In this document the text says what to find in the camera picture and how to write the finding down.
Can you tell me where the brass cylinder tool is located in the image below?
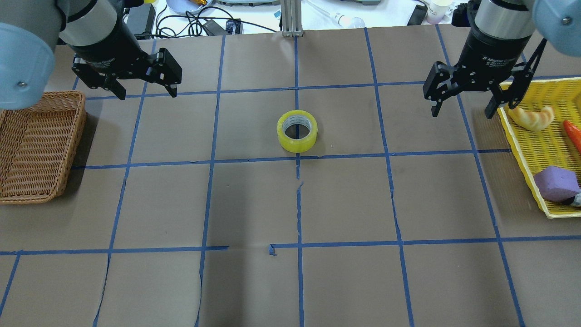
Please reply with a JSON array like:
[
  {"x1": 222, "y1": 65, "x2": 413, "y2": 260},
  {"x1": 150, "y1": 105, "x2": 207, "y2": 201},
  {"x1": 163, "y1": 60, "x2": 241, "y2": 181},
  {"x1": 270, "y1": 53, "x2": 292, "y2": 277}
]
[{"x1": 190, "y1": 0, "x2": 208, "y2": 6}]

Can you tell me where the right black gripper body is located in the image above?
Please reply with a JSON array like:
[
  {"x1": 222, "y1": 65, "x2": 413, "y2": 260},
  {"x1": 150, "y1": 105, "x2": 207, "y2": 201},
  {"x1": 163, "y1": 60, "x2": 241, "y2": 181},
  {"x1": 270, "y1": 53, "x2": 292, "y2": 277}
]
[{"x1": 456, "y1": 35, "x2": 527, "y2": 92}]

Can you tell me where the aluminium frame post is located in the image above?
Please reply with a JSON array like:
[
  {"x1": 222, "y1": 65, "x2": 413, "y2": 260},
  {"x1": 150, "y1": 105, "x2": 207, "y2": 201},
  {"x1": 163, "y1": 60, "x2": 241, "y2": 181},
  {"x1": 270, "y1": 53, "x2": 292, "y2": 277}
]
[{"x1": 280, "y1": 0, "x2": 304, "y2": 37}]

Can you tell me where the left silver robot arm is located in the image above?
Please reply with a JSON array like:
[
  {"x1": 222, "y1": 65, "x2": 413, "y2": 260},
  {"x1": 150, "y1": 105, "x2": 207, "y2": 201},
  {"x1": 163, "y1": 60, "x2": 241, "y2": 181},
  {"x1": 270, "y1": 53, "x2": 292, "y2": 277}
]
[{"x1": 0, "y1": 0, "x2": 182, "y2": 110}]

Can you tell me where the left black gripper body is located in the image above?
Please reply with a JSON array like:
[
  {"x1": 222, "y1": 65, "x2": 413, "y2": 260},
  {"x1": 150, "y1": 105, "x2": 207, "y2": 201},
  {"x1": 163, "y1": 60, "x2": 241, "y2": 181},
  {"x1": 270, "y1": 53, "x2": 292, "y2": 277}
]
[{"x1": 71, "y1": 14, "x2": 159, "y2": 84}]

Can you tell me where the yellow tape roll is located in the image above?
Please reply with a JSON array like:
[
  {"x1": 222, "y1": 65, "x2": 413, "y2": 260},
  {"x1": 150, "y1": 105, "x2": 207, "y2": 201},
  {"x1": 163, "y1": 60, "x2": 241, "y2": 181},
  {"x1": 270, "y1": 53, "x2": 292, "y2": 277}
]
[{"x1": 276, "y1": 110, "x2": 318, "y2": 154}]

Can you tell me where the blue plate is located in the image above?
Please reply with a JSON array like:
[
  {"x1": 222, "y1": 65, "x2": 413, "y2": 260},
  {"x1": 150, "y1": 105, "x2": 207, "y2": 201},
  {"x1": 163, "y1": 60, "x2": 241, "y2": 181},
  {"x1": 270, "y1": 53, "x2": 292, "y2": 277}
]
[{"x1": 166, "y1": 0, "x2": 214, "y2": 16}]

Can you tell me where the orange toy carrot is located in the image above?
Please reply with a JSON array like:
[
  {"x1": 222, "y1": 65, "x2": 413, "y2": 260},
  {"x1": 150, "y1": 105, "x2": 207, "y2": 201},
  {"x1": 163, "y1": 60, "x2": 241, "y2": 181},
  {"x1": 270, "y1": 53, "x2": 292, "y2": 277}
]
[{"x1": 562, "y1": 120, "x2": 581, "y2": 153}]

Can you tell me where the white paper cup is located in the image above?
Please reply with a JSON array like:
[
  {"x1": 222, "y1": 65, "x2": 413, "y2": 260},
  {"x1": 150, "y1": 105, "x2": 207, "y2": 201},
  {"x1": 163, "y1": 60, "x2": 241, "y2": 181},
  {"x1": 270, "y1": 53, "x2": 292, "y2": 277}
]
[{"x1": 425, "y1": 0, "x2": 462, "y2": 25}]

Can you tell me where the brown wicker basket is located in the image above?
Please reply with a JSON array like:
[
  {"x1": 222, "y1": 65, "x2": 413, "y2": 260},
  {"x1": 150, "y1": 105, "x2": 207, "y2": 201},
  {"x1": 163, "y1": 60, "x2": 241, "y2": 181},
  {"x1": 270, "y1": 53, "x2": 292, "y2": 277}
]
[{"x1": 0, "y1": 91, "x2": 87, "y2": 205}]

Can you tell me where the purple foam block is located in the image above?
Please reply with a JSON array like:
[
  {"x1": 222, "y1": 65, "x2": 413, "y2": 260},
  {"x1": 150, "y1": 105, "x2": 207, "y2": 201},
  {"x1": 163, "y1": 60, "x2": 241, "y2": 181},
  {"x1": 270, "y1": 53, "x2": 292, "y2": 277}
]
[{"x1": 533, "y1": 166, "x2": 580, "y2": 203}]

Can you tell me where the black power adapter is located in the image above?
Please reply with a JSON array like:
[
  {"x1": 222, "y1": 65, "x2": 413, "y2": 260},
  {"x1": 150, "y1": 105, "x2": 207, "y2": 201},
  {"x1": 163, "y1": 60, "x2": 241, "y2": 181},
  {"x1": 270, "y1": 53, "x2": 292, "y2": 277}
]
[{"x1": 126, "y1": 3, "x2": 156, "y2": 39}]

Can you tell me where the toy croissant bread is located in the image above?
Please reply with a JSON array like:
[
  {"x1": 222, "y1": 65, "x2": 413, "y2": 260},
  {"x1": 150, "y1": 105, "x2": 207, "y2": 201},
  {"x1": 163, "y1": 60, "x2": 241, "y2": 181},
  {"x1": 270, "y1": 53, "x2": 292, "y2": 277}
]
[{"x1": 508, "y1": 106, "x2": 555, "y2": 132}]

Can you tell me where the black phone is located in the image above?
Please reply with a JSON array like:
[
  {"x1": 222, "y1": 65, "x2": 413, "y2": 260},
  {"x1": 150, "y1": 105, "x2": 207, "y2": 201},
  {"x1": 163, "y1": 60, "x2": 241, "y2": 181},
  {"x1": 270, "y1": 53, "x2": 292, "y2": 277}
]
[{"x1": 407, "y1": 5, "x2": 428, "y2": 25}]

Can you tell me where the yellow plastic basket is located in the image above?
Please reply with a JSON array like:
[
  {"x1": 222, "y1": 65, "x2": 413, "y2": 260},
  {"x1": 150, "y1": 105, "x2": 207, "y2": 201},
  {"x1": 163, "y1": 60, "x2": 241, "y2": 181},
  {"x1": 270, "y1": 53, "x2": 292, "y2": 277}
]
[{"x1": 497, "y1": 76, "x2": 581, "y2": 219}]

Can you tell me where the small black adapter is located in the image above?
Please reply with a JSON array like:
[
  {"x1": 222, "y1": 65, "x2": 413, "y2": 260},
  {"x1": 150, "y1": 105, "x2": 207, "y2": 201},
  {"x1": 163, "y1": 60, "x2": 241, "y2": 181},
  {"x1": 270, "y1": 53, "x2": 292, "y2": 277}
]
[{"x1": 202, "y1": 19, "x2": 243, "y2": 36}]

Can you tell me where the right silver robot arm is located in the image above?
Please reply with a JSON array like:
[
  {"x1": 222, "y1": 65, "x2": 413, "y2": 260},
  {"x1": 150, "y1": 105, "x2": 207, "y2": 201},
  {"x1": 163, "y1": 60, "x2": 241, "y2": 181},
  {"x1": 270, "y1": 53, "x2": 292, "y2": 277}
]
[{"x1": 423, "y1": 0, "x2": 581, "y2": 119}]

